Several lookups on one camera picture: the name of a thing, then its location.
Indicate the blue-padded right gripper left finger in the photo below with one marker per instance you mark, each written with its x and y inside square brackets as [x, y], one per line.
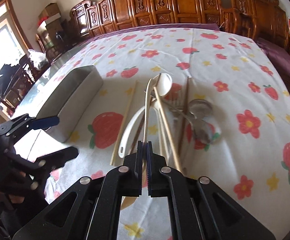
[90, 208]

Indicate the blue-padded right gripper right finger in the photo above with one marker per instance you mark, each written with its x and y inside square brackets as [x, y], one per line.
[199, 209]

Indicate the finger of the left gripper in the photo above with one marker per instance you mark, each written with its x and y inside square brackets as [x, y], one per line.
[21, 125]
[57, 159]

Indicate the dark brown wooden chopstick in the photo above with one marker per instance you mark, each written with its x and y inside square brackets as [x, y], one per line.
[135, 140]

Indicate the wooden chair at left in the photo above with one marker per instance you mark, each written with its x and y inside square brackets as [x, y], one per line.
[18, 80]

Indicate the rectangular metal tin container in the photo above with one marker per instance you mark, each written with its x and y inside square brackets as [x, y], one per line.
[69, 100]

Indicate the cream plastic fork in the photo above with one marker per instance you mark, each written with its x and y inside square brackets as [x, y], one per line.
[164, 151]

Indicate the light bamboo chopstick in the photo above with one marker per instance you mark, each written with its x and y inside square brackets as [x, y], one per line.
[168, 131]
[116, 146]

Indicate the stainless steel spoon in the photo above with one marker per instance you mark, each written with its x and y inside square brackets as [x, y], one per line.
[200, 108]
[201, 129]

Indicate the stacked cardboard boxes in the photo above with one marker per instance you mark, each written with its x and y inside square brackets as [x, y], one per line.
[49, 24]

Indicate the stainless steel fork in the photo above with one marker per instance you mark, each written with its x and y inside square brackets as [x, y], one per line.
[172, 100]

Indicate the strawberry flower print tablecloth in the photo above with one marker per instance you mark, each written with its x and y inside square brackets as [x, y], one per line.
[249, 156]

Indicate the cream plastic ladle spoon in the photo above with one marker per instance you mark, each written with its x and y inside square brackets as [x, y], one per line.
[163, 84]

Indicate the carved wooden sofa bench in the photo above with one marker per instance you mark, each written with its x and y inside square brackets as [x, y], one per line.
[90, 19]

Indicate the carved wooden armchair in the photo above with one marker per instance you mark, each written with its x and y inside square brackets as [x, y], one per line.
[272, 32]

